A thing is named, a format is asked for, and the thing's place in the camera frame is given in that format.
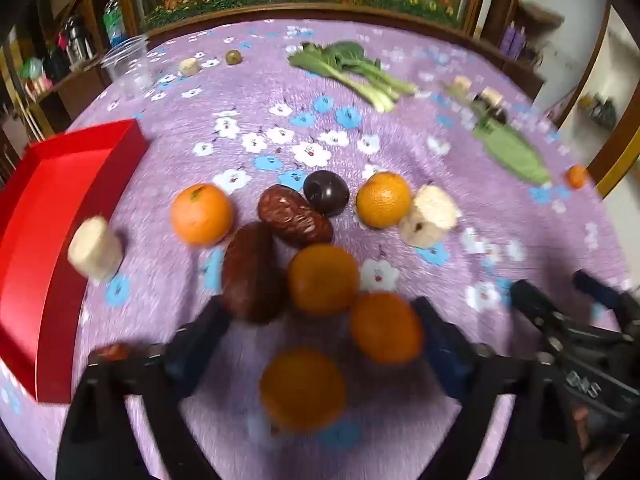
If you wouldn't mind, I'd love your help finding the dark plum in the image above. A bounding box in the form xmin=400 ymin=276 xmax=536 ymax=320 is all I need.
xmin=303 ymin=170 xmax=350 ymax=217

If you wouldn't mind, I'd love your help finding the green leaf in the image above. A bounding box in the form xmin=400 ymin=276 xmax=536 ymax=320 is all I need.
xmin=470 ymin=107 xmax=551 ymax=186

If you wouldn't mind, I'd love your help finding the red date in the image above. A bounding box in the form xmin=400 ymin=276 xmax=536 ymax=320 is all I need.
xmin=257 ymin=185 xmax=335 ymax=249
xmin=221 ymin=221 xmax=290 ymax=325
xmin=92 ymin=342 xmax=132 ymax=362

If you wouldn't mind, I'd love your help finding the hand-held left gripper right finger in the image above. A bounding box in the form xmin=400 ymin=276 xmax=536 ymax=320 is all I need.
xmin=410 ymin=296 xmax=586 ymax=480

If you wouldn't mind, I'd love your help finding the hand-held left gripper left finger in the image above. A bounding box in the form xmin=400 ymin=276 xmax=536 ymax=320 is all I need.
xmin=55 ymin=294 xmax=235 ymax=480

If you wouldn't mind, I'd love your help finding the purple floral tablecloth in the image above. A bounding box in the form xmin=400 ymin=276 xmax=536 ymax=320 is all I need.
xmin=0 ymin=19 xmax=636 ymax=480

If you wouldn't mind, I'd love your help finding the plastic water bottle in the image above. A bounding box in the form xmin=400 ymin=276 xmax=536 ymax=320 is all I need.
xmin=102 ymin=0 xmax=126 ymax=48

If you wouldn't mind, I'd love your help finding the green bag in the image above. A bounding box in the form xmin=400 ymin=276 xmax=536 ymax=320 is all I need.
xmin=20 ymin=57 xmax=46 ymax=81

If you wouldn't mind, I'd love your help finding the clear plastic cup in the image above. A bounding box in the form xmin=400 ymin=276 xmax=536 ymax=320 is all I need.
xmin=100 ymin=35 xmax=153 ymax=101

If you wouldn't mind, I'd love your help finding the steel thermos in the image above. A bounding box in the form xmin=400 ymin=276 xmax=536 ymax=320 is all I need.
xmin=62 ymin=14 xmax=93 ymax=66

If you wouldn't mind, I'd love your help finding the bok choy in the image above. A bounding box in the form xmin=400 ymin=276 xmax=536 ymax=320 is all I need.
xmin=287 ymin=41 xmax=418 ymax=113

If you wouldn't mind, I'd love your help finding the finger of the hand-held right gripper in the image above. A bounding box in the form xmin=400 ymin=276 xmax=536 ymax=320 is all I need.
xmin=571 ymin=269 xmax=640 ymax=316
xmin=509 ymin=279 xmax=568 ymax=348

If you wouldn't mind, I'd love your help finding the small orange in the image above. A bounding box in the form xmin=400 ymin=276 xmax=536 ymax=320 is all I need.
xmin=566 ymin=164 xmax=590 ymax=190

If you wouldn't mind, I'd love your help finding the wooden sideboard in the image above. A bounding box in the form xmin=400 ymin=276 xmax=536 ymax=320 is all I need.
xmin=15 ymin=52 xmax=108 ymax=136

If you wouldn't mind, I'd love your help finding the red cardboard box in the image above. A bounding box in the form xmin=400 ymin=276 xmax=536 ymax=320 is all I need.
xmin=0 ymin=119 xmax=151 ymax=405

